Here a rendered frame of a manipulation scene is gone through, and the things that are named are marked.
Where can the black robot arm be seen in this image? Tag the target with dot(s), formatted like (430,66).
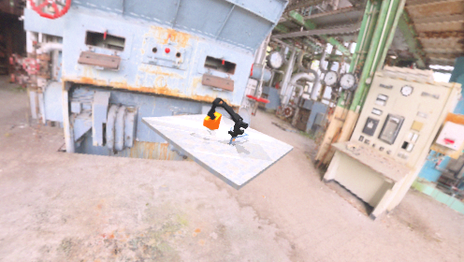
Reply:
(235,117)

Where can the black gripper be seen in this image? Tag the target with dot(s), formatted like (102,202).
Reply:
(233,132)

